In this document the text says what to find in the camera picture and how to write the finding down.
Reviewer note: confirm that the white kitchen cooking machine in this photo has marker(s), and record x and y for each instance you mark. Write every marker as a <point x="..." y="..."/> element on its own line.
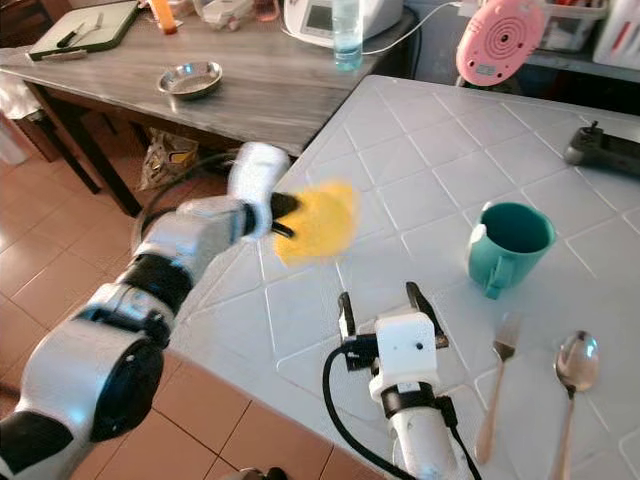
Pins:
<point x="385" y="20"/>

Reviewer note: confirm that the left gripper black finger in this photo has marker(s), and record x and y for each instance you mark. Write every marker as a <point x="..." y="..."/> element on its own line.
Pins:
<point x="284" y="204"/>
<point x="282" y="233"/>

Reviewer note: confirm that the round steel plate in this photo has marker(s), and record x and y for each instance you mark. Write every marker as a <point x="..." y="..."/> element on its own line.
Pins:
<point x="190" y="82"/>

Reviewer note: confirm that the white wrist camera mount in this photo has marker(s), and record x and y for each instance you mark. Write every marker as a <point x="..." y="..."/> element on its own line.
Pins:
<point x="405" y="350"/>
<point x="258" y="175"/>

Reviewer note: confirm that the dark robot foot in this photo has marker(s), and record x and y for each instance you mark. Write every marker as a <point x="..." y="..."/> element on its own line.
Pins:
<point x="250" y="475"/>

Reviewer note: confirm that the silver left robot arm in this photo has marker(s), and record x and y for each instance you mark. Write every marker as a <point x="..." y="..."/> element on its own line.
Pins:
<point x="120" y="370"/>

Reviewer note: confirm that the yellow plastic bowl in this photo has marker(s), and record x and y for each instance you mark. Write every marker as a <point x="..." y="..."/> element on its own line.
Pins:
<point x="320" y="225"/>

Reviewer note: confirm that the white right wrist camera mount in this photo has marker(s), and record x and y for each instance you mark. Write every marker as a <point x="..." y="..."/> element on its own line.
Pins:
<point x="405" y="350"/>

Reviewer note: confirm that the orange squeeze sauce bottle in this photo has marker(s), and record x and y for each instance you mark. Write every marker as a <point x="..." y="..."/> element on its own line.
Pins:
<point x="162" y="15"/>

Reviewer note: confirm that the white plastic container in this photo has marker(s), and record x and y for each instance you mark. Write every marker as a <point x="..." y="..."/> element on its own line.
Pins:
<point x="620" y="35"/>

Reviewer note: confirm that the black handheld controller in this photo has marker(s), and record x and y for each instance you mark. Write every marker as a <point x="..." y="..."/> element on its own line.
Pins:
<point x="605" y="152"/>

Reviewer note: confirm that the green-rimmed white cutting board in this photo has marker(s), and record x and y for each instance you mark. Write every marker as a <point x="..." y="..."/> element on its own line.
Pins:
<point x="110" y="25"/>

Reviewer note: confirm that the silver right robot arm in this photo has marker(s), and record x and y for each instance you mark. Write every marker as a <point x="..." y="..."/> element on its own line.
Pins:
<point x="425" y="445"/>

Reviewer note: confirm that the lidded glass food container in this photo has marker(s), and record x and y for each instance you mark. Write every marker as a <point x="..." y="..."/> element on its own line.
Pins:
<point x="225" y="12"/>

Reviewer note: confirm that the teal ceramic mug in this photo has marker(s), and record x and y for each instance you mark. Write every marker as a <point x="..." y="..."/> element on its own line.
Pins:
<point x="510" y="268"/>

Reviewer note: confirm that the pink round appliance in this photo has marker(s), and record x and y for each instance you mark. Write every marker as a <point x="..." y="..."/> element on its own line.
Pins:
<point x="500" y="40"/>

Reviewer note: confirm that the clear bluish plastic bottle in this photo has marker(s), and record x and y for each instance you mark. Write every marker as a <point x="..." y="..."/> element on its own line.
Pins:
<point x="348" y="45"/>

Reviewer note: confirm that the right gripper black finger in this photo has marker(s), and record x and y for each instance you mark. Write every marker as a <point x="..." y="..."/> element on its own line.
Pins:
<point x="422" y="300"/>
<point x="347" y="318"/>

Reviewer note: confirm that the clear plastic storage box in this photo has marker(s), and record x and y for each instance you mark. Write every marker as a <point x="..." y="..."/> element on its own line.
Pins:
<point x="570" y="25"/>

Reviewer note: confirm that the dark wooden chair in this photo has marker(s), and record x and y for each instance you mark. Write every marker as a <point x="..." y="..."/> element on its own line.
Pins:
<point x="15" y="20"/>

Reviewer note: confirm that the patterned bag on floor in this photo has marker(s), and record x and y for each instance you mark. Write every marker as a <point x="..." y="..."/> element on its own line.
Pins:
<point x="168" y="160"/>

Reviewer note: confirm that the white plastic bag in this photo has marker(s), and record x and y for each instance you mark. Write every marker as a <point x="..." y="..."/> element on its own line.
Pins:
<point x="15" y="95"/>

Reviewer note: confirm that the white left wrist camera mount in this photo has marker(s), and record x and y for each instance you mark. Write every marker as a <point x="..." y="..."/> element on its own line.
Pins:
<point x="258" y="175"/>

